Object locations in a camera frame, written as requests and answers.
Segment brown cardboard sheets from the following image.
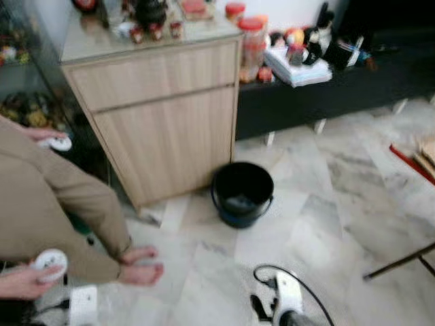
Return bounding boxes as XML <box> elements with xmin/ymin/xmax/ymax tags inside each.
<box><xmin>406</xmin><ymin>134</ymin><xmax>435</xmax><ymax>179</ymax></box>

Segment light wooden drawer cabinet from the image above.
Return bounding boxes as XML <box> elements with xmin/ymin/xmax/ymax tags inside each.
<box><xmin>60</xmin><ymin>17</ymin><xmax>244</xmax><ymax>210</ymax></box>

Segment colourful toy figurine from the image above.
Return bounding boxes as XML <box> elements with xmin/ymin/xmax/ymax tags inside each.
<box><xmin>284</xmin><ymin>27</ymin><xmax>307</xmax><ymax>67</ymax></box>

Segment black plastic bucket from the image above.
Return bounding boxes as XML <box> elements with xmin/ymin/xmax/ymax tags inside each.
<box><xmin>211</xmin><ymin>162</ymin><xmax>275</xmax><ymax>229</ymax></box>

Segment black and white figurine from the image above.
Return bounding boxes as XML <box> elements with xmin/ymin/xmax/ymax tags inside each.
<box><xmin>304</xmin><ymin>2</ymin><xmax>336</xmax><ymax>65</ymax></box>

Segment person's bare foot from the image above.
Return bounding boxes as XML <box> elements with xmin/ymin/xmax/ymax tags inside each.
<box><xmin>117</xmin><ymin>264</ymin><xmax>164</xmax><ymax>286</ymax></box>
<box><xmin>120</xmin><ymin>246</ymin><xmax>160</xmax><ymax>266</ymax></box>

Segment tall red lid snack jar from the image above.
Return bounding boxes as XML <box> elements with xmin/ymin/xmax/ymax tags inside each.
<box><xmin>238</xmin><ymin>17</ymin><xmax>267</xmax><ymax>84</ymax></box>

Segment person's khaki trousered legs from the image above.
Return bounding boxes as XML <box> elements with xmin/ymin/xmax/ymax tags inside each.
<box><xmin>0</xmin><ymin>115</ymin><xmax>133</xmax><ymax>285</ymax></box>

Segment black low bench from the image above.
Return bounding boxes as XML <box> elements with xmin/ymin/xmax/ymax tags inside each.
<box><xmin>234</xmin><ymin>31</ymin><xmax>435</xmax><ymax>142</ymax></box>

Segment dark teapot ornament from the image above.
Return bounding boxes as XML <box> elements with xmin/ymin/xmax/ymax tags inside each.
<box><xmin>134</xmin><ymin>0</ymin><xmax>169</xmax><ymax>28</ymax></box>

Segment glass display cabinet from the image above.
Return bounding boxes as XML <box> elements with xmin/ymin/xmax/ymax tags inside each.
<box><xmin>0</xmin><ymin>0</ymin><xmax>109</xmax><ymax>184</ymax></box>

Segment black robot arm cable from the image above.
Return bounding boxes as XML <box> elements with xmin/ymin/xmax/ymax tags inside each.
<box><xmin>253</xmin><ymin>264</ymin><xmax>335</xmax><ymax>326</ymax></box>

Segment person's right hand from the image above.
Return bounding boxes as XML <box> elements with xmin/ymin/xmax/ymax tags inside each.
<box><xmin>0</xmin><ymin>265</ymin><xmax>62</xmax><ymax>301</ymax></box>

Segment small red lid jar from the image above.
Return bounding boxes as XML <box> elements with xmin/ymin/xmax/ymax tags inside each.
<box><xmin>224</xmin><ymin>2</ymin><xmax>247</xmax><ymax>26</ymax></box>

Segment dark green object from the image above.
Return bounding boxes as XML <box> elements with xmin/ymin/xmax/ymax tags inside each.
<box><xmin>68</xmin><ymin>212</ymin><xmax>96</xmax><ymax>245</ymax></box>

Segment red edged table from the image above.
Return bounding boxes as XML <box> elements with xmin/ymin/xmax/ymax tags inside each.
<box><xmin>389</xmin><ymin>143</ymin><xmax>435</xmax><ymax>185</ymax></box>

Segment black television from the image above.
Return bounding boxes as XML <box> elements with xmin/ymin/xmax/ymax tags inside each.
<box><xmin>336</xmin><ymin>0</ymin><xmax>435</xmax><ymax>47</ymax></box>

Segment black box with white label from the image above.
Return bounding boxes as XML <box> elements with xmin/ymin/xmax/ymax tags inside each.
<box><xmin>324</xmin><ymin>37</ymin><xmax>364</xmax><ymax>71</ymax></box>

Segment white paper stack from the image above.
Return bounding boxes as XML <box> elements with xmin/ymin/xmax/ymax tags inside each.
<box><xmin>264</xmin><ymin>46</ymin><xmax>334</xmax><ymax>88</ymax></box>

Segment white round hand controller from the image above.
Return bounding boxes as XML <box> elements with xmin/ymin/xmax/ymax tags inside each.
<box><xmin>33</xmin><ymin>249</ymin><xmax>69</xmax><ymax>283</ymax></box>
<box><xmin>37</xmin><ymin>136</ymin><xmax>73</xmax><ymax>152</ymax></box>

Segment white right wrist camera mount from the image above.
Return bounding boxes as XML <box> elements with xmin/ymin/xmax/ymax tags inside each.
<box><xmin>272</xmin><ymin>270</ymin><xmax>304</xmax><ymax>325</ymax></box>

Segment person's left hand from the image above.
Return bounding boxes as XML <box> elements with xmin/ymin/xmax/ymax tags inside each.
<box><xmin>19</xmin><ymin>127</ymin><xmax>67</xmax><ymax>142</ymax></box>

